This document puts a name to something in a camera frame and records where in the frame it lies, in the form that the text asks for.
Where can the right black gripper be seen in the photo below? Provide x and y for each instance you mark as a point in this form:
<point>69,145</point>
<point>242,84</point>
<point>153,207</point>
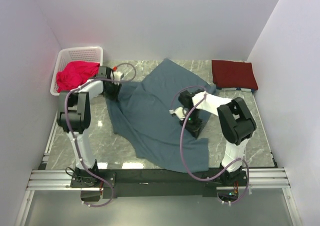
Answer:
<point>194,129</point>

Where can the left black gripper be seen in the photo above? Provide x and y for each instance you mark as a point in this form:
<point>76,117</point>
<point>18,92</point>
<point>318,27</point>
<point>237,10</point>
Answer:
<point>114,96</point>

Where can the blue-grey t-shirt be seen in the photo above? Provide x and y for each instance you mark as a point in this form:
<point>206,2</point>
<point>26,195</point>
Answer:
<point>141,115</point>

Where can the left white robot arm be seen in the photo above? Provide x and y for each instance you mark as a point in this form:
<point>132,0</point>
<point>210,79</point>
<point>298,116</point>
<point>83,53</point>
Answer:
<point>74,114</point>

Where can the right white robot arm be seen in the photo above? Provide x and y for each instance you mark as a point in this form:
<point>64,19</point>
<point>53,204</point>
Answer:
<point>236,122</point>

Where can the white plastic laundry basket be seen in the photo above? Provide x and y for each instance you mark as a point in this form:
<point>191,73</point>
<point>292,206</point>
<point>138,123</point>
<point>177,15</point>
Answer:
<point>65,56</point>

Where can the crumpled pink-red t-shirt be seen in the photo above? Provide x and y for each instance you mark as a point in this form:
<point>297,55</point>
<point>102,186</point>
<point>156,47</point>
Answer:
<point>76,73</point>

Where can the folded white blue t-shirt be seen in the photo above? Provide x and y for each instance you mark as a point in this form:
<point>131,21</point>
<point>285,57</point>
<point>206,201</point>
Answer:
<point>236,89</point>

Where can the folded dark red t-shirt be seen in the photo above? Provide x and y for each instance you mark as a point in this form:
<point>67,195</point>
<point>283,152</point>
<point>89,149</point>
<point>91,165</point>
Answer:
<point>233,74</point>

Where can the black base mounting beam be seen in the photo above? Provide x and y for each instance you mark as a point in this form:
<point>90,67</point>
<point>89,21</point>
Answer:
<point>156,182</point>

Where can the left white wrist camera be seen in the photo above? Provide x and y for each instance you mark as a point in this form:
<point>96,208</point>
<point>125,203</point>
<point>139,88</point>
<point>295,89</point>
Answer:
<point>116,76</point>

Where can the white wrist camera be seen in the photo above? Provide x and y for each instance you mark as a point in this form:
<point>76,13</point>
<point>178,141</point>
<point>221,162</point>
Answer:
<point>180,112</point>
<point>116,76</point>

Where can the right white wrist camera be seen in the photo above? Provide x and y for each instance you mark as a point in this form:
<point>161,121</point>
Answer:
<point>180,112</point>

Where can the aluminium rail frame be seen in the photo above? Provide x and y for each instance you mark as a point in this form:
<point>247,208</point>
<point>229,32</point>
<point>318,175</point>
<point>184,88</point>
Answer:
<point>50,201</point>

